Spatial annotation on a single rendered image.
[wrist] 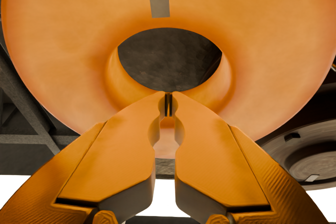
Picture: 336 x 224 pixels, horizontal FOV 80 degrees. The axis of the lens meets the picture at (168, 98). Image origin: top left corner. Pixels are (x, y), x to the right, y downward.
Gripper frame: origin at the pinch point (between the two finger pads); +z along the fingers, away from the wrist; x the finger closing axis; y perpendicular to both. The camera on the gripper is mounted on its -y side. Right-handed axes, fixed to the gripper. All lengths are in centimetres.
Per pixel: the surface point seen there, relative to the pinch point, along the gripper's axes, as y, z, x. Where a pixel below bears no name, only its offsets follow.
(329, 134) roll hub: 15.0, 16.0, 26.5
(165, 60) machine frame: 10.2, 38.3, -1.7
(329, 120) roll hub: 10.8, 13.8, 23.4
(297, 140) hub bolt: 14.9, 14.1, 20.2
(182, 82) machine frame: 17.1, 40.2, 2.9
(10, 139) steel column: 350, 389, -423
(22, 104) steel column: 214, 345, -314
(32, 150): 550, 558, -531
